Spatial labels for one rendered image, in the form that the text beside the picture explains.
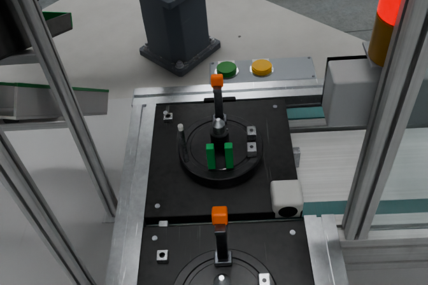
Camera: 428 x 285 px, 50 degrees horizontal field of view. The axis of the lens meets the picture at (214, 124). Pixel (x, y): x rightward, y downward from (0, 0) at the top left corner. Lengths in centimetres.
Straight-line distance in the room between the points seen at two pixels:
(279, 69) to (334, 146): 19
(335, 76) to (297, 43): 67
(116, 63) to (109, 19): 20
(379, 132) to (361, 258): 29
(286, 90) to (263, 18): 39
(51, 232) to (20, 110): 15
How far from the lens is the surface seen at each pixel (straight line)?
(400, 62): 46
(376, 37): 48
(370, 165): 57
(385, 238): 72
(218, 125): 72
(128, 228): 74
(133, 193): 77
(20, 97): 61
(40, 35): 58
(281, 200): 70
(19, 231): 92
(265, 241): 69
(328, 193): 80
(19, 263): 88
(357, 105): 53
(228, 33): 120
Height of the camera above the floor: 157
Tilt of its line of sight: 47 degrees down
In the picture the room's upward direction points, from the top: 6 degrees counter-clockwise
